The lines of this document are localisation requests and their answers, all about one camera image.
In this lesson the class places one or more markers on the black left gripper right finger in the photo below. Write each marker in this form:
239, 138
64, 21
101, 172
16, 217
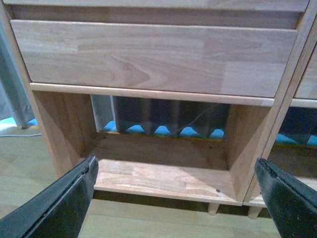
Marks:
291, 204

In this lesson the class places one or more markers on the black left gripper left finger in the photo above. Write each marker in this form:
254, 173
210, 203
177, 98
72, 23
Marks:
59, 210

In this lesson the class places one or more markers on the neighbouring cabinet wooden leg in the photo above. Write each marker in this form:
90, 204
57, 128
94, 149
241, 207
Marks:
254, 212

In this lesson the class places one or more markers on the grey curtain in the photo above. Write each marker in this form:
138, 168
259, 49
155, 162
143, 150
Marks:
14, 102

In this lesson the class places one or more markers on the lower wooden drawer front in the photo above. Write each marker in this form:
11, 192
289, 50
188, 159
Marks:
195, 59

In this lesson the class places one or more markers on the light wooden bookshelf cabinet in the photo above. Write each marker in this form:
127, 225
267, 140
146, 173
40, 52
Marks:
169, 167

